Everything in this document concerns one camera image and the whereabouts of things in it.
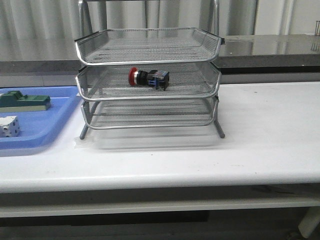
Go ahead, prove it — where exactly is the dark grey background counter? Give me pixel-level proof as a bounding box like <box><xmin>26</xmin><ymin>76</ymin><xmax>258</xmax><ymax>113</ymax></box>
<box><xmin>0</xmin><ymin>34</ymin><xmax>320</xmax><ymax>74</ymax></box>

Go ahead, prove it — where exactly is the red emergency stop button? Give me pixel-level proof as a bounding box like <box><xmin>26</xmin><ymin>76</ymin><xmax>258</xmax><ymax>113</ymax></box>
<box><xmin>128</xmin><ymin>67</ymin><xmax>170</xmax><ymax>91</ymax></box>

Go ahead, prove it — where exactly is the green terminal block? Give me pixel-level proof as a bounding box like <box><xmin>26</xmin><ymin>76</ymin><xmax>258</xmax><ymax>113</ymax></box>
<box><xmin>0</xmin><ymin>90</ymin><xmax>51</xmax><ymax>113</ymax></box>

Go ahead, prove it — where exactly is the grey metal rack frame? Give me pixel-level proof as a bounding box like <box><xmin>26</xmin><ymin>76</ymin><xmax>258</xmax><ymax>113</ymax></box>
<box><xmin>79</xmin><ymin>64</ymin><xmax>225</xmax><ymax>139</ymax></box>

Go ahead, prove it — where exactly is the silver mesh top tray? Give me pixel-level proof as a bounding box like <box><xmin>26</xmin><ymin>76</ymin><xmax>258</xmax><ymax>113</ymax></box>
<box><xmin>75</xmin><ymin>27</ymin><xmax>224</xmax><ymax>66</ymax></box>

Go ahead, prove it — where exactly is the white table leg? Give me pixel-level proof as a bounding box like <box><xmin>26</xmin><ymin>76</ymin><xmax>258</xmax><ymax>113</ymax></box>
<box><xmin>298</xmin><ymin>206</ymin><xmax>320</xmax><ymax>239</ymax></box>

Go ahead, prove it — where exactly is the white circuit breaker block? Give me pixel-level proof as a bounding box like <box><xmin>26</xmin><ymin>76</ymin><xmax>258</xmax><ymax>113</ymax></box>
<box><xmin>0</xmin><ymin>115</ymin><xmax>21</xmax><ymax>138</ymax></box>

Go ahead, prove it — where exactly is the blue plastic tray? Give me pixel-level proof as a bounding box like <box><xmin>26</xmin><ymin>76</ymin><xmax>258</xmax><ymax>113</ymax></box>
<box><xmin>0</xmin><ymin>86</ymin><xmax>80</xmax><ymax>156</ymax></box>

